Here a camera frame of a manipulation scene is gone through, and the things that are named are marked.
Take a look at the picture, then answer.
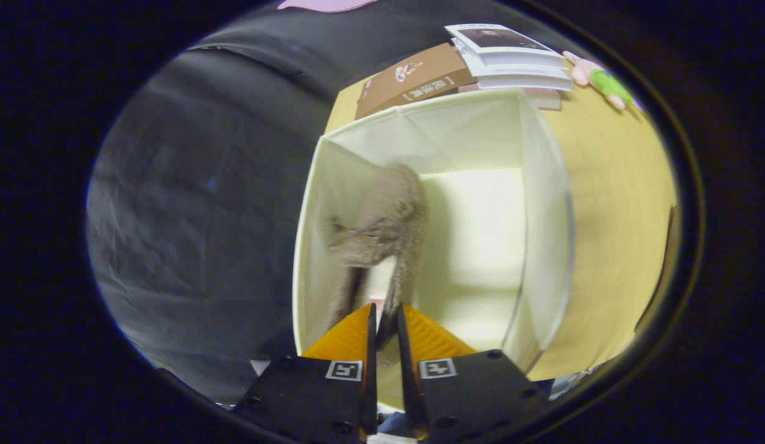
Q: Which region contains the plain white book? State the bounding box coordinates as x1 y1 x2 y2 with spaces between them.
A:
451 38 573 92

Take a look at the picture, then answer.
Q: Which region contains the brown cover book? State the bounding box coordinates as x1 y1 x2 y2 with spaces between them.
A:
355 43 478 120

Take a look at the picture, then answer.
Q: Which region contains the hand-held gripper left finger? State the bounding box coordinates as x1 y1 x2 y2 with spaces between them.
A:
231 302 378 443

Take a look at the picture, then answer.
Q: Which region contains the pale pink book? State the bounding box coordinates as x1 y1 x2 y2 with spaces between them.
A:
459 83 562 112

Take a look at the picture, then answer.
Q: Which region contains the brown fuzzy slipper shoe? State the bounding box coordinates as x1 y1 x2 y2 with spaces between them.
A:
325 162 430 346

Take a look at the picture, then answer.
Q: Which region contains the black backdrop cloth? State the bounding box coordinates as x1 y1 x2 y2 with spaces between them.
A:
86 0 457 405

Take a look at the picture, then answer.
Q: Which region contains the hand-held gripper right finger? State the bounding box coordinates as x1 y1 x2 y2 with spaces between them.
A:
396 304 552 443

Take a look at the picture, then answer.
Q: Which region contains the green and pink plush toy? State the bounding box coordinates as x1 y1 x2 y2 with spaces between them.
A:
563 51 642 112

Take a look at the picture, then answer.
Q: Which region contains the grey fabric storage box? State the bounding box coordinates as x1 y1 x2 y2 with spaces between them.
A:
293 88 575 411

